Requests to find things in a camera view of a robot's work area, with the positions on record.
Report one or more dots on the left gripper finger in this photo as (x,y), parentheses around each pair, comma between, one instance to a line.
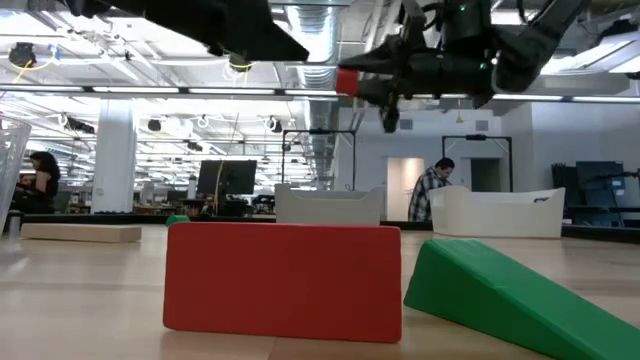
(260,35)

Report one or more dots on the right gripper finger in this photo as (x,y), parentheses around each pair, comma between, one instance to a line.
(385,55)
(380,90)

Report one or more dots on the red cube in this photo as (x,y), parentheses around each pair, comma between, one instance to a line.
(347,81)

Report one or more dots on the green cube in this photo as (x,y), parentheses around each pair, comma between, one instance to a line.
(177,220)

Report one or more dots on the green wedge block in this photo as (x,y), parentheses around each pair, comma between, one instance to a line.
(500,295)

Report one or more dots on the rectangular wooden block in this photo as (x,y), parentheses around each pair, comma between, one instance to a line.
(80,233)

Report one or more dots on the long ceiling light strip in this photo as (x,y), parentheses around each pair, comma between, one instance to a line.
(150,90)

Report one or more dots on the person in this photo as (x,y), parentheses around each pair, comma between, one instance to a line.
(427,192)
(46,182)

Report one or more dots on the grey plastic bin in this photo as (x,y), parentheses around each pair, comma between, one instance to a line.
(327,207)

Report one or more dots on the black monitor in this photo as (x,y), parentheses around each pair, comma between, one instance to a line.
(227,177)

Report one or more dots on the white plastic bin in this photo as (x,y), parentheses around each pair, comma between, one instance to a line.
(495,215)

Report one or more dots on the white pillar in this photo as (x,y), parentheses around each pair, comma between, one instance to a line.
(114,155)

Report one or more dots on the dark monitor on desk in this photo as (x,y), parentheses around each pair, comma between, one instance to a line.
(600,175)

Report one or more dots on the red wedge block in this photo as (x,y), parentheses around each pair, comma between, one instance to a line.
(282,282)

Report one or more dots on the clear plastic bin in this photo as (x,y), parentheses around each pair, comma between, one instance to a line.
(12,170)

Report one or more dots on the grey metal cylinder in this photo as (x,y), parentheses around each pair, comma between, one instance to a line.
(14,222)

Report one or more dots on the silver ceiling duct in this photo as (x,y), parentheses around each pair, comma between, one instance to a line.
(315,35)

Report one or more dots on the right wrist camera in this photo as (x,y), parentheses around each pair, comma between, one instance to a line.
(465,22)

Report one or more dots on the black gantry frame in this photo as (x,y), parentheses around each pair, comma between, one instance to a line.
(477,137)
(320,131)

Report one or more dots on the black aluminium table frame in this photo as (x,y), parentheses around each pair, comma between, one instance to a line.
(100,218)

